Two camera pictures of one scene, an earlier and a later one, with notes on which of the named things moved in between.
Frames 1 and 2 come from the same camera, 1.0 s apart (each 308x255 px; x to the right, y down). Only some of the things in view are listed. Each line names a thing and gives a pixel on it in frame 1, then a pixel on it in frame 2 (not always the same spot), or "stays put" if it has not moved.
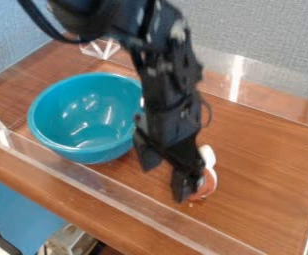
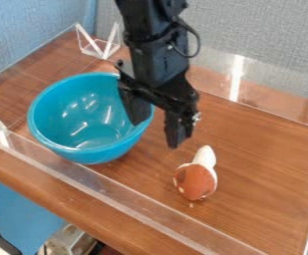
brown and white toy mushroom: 208,180 stays put
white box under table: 72,241 stays put
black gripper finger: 150,156 -> 140,106
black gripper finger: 187,172 -> 179,126
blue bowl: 83,117 stays put
